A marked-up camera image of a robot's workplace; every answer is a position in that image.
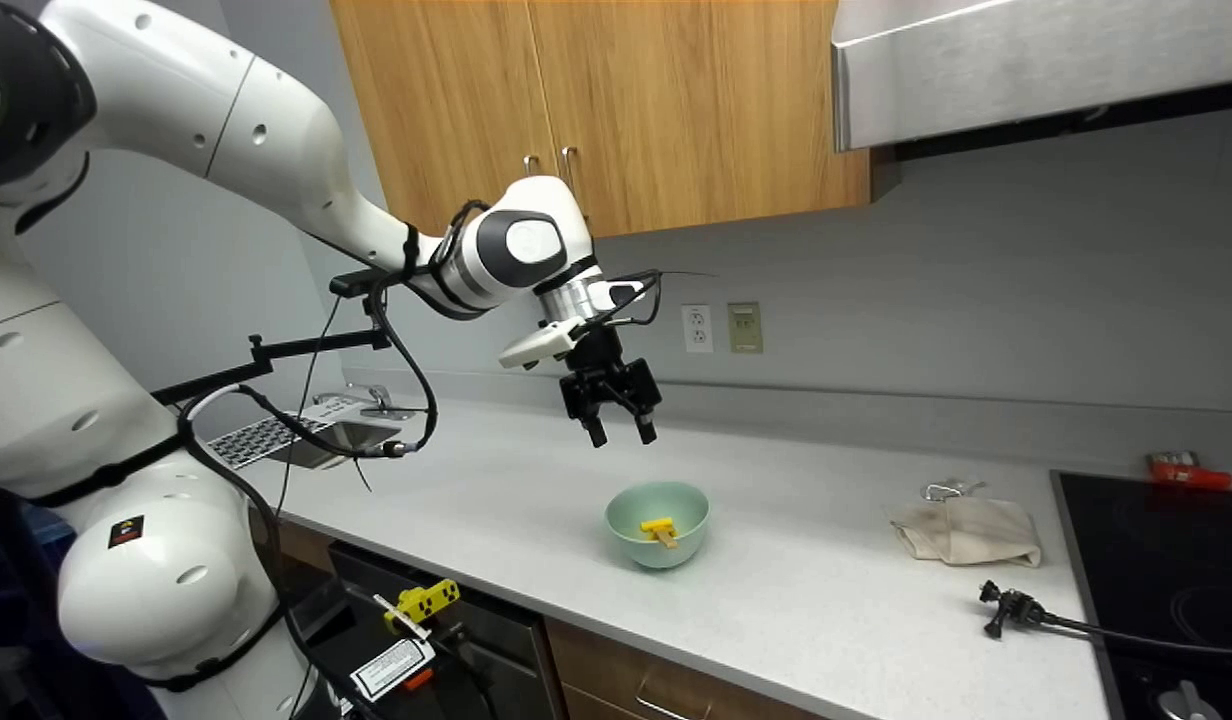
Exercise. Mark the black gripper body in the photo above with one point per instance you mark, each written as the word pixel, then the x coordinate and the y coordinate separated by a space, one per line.
pixel 600 372

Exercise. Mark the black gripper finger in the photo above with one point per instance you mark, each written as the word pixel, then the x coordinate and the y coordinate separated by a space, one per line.
pixel 645 406
pixel 588 417

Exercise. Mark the wooden spatula yellow head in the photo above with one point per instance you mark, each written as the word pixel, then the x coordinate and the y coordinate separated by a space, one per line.
pixel 662 528

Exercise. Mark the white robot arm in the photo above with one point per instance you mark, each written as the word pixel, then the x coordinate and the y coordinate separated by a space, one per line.
pixel 240 120

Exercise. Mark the green bowl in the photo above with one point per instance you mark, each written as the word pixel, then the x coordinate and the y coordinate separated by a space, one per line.
pixel 629 544

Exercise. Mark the yellow tool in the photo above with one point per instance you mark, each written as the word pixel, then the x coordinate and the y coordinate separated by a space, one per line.
pixel 427 600

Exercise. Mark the steel sink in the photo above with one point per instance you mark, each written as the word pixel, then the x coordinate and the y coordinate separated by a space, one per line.
pixel 316 438

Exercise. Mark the white handheld device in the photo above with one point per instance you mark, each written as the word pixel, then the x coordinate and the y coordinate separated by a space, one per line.
pixel 392 671

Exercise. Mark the beige cloth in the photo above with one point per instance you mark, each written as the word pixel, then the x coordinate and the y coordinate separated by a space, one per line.
pixel 968 532

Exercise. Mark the steel range hood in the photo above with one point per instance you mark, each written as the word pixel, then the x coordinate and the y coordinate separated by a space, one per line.
pixel 1043 65

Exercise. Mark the black cooktop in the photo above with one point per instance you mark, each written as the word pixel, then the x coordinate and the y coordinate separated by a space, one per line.
pixel 1160 572

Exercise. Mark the red knob object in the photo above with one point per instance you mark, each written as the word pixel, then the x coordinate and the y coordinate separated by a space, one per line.
pixel 1184 470

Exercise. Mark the silver cooktop knob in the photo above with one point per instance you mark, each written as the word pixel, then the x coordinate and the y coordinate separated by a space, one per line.
pixel 1184 702

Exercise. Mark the wooden wall cabinet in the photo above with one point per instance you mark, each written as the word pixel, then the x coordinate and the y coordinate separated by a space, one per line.
pixel 696 106

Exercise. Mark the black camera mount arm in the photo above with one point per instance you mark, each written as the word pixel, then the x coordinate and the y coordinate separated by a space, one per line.
pixel 311 345

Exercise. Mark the small black clamp mount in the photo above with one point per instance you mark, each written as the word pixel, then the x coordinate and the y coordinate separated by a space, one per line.
pixel 1012 610

